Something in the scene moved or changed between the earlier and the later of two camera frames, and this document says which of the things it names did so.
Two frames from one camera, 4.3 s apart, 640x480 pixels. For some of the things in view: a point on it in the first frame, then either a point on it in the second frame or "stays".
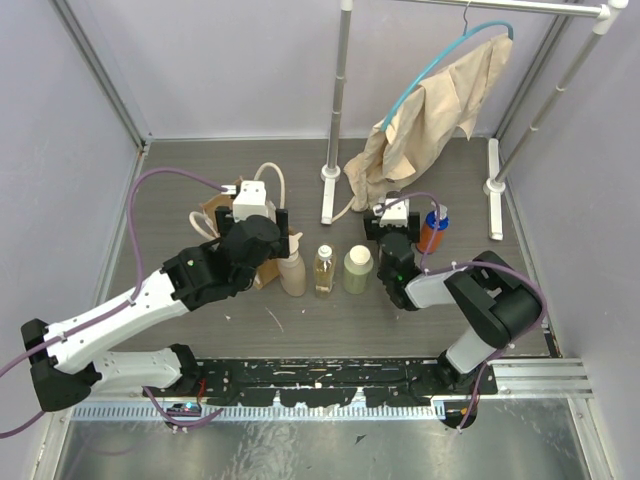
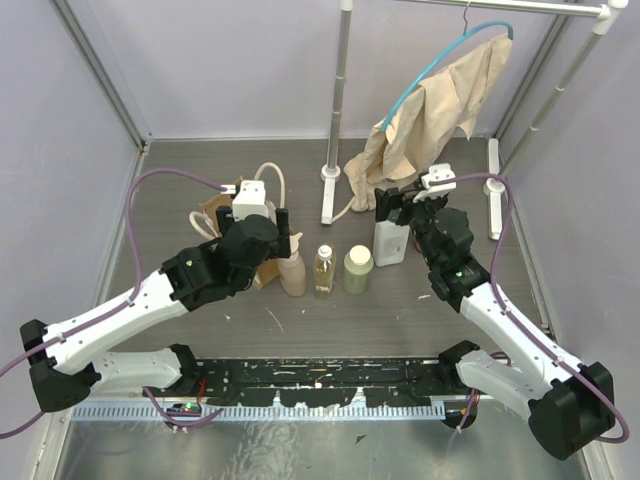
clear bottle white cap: (324, 265) stays
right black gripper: (412, 231) -> (417, 202)
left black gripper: (223, 220) stays
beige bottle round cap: (292, 270) stays
